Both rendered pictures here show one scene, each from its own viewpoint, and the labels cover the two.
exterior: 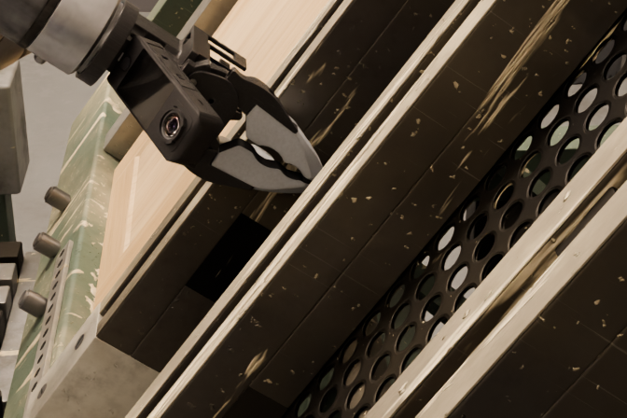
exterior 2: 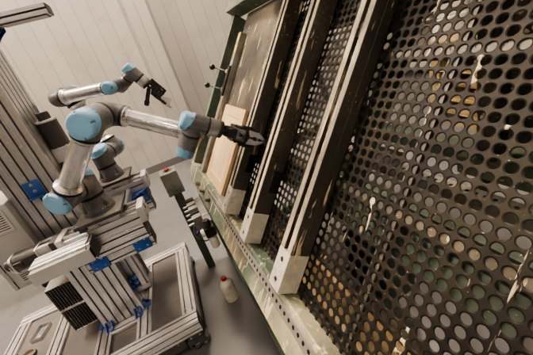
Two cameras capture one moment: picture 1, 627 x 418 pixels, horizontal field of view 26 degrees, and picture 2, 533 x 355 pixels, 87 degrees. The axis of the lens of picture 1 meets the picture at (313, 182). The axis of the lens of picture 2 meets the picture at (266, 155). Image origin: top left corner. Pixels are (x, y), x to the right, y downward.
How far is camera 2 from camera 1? 0.34 m
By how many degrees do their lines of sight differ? 14
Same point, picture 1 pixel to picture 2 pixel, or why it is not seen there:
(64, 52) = (215, 131)
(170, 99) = (238, 131)
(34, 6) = (207, 125)
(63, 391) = (230, 201)
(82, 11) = (215, 123)
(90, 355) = (232, 192)
